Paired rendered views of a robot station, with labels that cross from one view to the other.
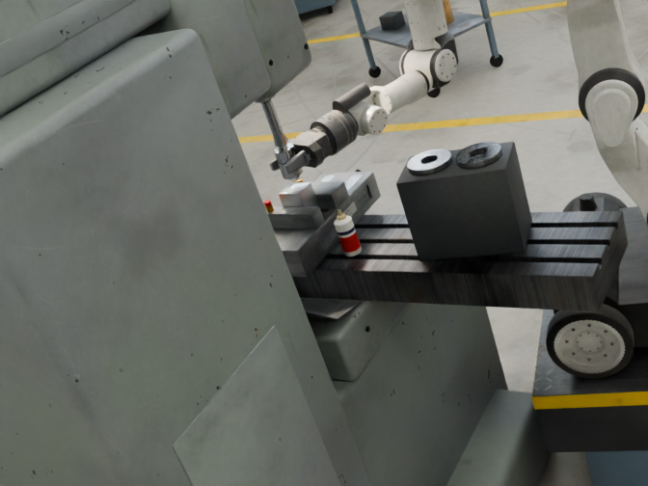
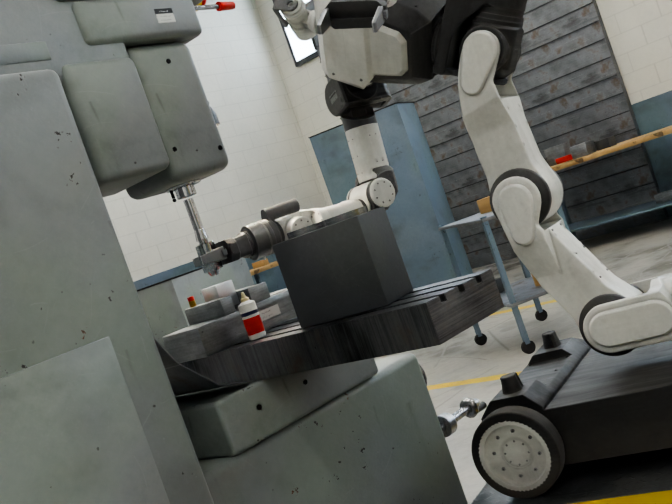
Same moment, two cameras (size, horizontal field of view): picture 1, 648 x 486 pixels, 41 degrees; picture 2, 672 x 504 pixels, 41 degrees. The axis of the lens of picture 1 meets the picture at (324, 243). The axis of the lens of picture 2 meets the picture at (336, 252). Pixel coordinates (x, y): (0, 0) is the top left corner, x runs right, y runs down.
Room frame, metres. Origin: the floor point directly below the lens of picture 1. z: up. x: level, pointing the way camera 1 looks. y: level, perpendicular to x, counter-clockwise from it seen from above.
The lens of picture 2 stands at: (-0.29, -0.43, 1.11)
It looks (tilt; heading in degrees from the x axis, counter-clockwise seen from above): 2 degrees down; 4
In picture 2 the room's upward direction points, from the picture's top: 20 degrees counter-clockwise
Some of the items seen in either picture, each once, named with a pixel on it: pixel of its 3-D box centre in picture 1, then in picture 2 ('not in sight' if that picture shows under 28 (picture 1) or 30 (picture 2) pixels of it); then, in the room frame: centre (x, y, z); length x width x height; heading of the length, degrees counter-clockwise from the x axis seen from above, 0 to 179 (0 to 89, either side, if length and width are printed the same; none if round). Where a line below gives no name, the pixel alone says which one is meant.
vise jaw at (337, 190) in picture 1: (313, 195); (240, 298); (1.87, -0.02, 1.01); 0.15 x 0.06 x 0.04; 49
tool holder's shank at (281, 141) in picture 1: (275, 124); (195, 221); (1.82, 0.01, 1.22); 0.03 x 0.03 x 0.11
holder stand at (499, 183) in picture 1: (465, 200); (341, 265); (1.57, -0.30, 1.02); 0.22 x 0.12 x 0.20; 62
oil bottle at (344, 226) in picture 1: (346, 230); (250, 314); (1.71, -0.05, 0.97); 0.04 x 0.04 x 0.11
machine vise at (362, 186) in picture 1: (312, 213); (237, 314); (1.85, 0.00, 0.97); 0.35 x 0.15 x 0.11; 139
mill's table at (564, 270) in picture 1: (339, 255); (257, 352); (1.79, -0.03, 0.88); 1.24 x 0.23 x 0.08; 51
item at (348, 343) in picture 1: (335, 289); (258, 394); (1.82, 0.01, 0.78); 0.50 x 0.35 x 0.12; 141
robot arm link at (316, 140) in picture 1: (317, 144); (242, 246); (1.87, -0.06, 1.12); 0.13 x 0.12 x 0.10; 34
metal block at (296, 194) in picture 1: (298, 199); (220, 296); (1.82, 0.02, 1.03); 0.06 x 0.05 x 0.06; 49
